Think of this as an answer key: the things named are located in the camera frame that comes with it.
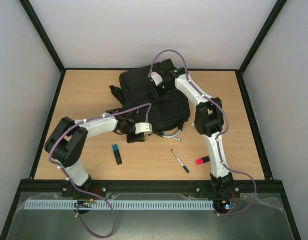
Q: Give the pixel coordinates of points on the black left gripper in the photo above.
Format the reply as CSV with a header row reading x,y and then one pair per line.
x,y
135,138

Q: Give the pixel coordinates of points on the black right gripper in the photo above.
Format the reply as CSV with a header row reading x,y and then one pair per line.
x,y
155,91

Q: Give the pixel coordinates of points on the black student backpack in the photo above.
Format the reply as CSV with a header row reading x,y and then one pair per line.
x,y
169,111

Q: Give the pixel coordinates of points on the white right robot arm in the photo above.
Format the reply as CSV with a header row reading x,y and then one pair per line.
x,y
209,118

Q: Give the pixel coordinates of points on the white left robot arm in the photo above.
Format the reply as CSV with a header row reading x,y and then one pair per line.
x,y
66,143

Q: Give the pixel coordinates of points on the blue black highlighter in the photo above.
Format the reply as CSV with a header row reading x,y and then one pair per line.
x,y
117,154

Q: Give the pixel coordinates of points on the blue capped white marker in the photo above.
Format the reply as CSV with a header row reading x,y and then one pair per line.
x,y
180,161

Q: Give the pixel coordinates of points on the pink black highlighter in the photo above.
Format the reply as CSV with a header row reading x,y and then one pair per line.
x,y
202,160

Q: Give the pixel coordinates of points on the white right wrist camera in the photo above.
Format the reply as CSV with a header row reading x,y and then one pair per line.
x,y
155,78

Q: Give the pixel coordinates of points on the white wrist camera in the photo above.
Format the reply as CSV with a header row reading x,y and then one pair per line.
x,y
143,128
155,78

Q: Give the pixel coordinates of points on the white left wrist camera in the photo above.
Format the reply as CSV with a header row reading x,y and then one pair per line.
x,y
143,128

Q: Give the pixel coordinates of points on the light blue cable duct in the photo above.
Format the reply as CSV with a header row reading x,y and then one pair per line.
x,y
117,205

